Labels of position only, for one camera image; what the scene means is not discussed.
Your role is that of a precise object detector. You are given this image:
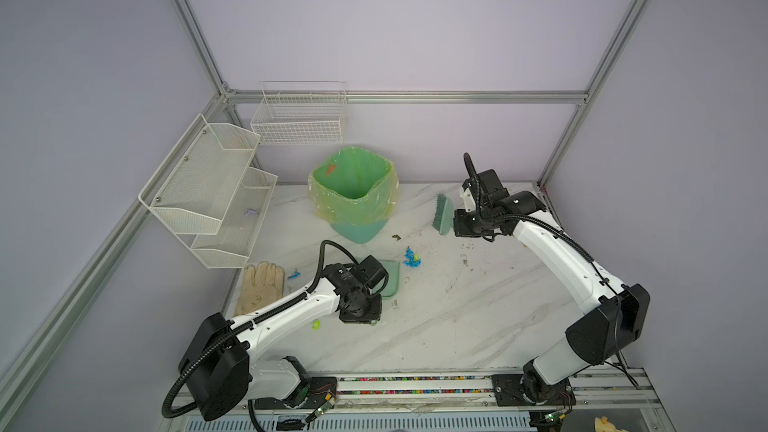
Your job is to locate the beige work glove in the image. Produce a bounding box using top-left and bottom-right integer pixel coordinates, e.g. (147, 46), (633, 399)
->
(234, 261), (285, 316)

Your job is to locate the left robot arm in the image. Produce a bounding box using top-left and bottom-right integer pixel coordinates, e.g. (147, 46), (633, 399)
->
(161, 240), (389, 426)

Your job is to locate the green plastic dustpan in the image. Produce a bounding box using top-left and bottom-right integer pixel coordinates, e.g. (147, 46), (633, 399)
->
(381, 260), (400, 299)

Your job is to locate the aluminium front rail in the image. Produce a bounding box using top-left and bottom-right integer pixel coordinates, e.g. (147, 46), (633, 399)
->
(179, 361), (662, 421)

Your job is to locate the white mesh two-tier shelf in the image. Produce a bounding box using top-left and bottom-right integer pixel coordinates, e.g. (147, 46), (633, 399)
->
(138, 115), (278, 270)

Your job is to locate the yellow object bottom right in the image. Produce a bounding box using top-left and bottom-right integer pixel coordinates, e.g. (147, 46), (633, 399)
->
(594, 416), (627, 432)

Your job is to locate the green hand brush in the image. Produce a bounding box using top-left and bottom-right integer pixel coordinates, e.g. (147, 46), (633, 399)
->
(432, 193), (454, 236)

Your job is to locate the white wire basket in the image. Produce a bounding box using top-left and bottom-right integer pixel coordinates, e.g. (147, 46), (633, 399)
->
(250, 81), (348, 146)

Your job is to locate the blue green scrap cluster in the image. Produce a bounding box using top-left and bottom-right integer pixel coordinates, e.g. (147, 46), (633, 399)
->
(403, 247), (422, 268)

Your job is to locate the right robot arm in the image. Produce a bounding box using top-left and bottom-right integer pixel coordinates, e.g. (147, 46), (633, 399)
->
(453, 154), (650, 404)

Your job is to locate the green trash bin with bag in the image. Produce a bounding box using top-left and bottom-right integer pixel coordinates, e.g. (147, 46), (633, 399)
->
(308, 146), (399, 244)

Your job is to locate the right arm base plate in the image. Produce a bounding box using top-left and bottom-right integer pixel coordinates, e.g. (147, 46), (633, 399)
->
(491, 373), (575, 407)

